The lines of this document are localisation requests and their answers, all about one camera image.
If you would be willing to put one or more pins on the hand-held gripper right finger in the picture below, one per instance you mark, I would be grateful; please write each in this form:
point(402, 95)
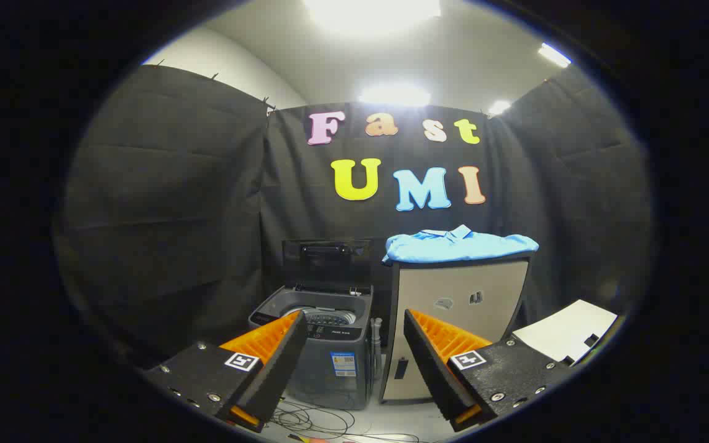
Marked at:
point(431, 363)

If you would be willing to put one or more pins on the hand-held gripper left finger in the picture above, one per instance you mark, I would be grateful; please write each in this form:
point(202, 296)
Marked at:
point(280, 363)

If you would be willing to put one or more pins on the grey washing machine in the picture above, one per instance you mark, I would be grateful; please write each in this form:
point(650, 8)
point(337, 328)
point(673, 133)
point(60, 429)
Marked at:
point(320, 383)

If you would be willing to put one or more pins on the dark washing machine lid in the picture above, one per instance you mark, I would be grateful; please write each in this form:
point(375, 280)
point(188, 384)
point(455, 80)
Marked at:
point(327, 271)

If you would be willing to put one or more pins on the light blue polo shirt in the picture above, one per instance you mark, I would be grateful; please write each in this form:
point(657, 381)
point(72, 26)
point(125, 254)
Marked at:
point(453, 246)

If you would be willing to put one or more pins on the beige cabinet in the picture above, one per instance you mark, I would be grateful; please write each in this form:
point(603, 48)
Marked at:
point(428, 283)

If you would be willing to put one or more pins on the white flat panel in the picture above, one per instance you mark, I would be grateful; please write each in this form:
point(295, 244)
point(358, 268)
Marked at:
point(567, 332)

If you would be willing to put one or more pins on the ceiling light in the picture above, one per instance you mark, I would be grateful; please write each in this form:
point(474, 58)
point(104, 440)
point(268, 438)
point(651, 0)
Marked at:
point(554, 55)
point(373, 12)
point(394, 95)

